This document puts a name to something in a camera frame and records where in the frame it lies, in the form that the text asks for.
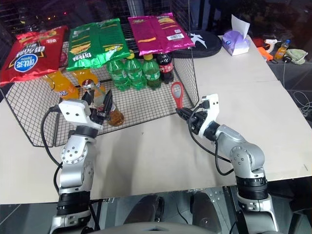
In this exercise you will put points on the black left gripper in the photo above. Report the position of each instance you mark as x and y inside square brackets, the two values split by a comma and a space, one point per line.
[98, 117]

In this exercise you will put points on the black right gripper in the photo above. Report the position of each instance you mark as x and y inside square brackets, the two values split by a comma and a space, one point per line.
[197, 120]

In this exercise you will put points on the red bottle opener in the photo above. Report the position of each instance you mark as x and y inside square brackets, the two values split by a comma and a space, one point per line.
[178, 91]

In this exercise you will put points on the glass bottle with metal cap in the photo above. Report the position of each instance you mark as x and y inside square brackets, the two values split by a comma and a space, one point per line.
[117, 118]

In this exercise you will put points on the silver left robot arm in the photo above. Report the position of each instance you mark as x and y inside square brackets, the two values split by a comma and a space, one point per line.
[73, 156]

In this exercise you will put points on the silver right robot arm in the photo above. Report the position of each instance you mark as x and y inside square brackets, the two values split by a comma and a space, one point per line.
[243, 151]

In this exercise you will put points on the orange soda plastic bottle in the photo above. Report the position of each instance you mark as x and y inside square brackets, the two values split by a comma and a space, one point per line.
[61, 84]
[84, 75]

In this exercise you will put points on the green soda plastic bottle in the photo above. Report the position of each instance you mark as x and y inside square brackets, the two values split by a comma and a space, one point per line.
[151, 72]
[117, 73]
[133, 70]

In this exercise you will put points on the dark cola plastic bottle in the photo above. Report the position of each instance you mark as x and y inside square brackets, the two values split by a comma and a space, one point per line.
[165, 68]

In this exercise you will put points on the small orange drink bottle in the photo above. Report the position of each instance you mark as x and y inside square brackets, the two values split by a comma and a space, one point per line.
[281, 50]

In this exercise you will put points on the green chip bag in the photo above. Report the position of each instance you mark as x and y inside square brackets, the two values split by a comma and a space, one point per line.
[97, 41]

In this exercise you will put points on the black cap with white logo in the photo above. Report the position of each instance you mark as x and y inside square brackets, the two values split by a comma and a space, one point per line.
[204, 41]

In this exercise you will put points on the magenta chip bag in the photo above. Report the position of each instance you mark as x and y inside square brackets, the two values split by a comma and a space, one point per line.
[158, 34]

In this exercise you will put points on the red chip bag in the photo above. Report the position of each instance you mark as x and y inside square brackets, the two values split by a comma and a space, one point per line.
[26, 56]

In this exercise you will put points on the purple tissue pack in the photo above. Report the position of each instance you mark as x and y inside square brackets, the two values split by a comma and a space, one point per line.
[234, 41]

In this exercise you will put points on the dark rounded shape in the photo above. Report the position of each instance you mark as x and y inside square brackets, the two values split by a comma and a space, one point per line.
[208, 209]

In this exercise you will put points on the orange plastic object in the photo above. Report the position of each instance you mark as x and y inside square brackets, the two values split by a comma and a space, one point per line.
[265, 53]

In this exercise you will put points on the white glue gun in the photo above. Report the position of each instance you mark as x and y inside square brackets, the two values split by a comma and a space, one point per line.
[271, 42]

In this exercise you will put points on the pale green cloth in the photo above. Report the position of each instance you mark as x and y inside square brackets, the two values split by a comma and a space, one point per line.
[296, 56]

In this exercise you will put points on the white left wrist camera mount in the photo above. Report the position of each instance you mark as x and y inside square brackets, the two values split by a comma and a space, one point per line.
[73, 112]

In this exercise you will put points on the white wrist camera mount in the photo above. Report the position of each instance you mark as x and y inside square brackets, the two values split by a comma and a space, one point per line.
[213, 102]
[73, 112]

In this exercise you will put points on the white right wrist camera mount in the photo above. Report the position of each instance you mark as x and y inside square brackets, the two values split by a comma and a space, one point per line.
[213, 102]

